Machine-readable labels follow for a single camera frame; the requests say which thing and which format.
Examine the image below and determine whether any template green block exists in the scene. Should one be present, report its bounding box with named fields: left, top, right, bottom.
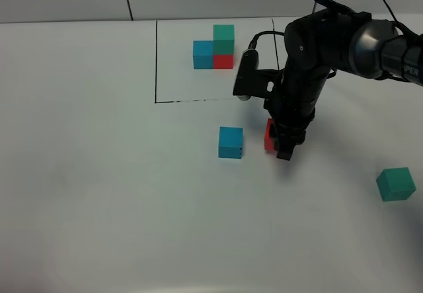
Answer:
left=213, top=24, right=235, bottom=55

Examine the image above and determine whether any template red block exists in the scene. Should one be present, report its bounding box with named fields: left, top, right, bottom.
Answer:
left=213, top=54, right=234, bottom=69

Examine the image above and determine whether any template blue block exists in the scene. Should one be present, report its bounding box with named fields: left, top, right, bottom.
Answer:
left=192, top=40, right=213, bottom=69

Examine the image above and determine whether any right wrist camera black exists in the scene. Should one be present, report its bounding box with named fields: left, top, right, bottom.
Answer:
left=233, top=49, right=283, bottom=101

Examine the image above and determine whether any black camera cable right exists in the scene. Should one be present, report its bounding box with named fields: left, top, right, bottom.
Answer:
left=247, top=30, right=286, bottom=51

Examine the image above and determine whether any black zip tie right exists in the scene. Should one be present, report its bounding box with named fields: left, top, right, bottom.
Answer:
left=382, top=0, right=398, bottom=23

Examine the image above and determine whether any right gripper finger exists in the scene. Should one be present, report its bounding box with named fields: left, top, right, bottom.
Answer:
left=268, top=123, right=278, bottom=149
left=276, top=138, right=295, bottom=161

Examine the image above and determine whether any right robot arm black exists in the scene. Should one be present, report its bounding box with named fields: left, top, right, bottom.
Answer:
left=265, top=0, right=422, bottom=160

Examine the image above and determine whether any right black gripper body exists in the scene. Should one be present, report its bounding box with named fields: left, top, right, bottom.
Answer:
left=264, top=62, right=330, bottom=145

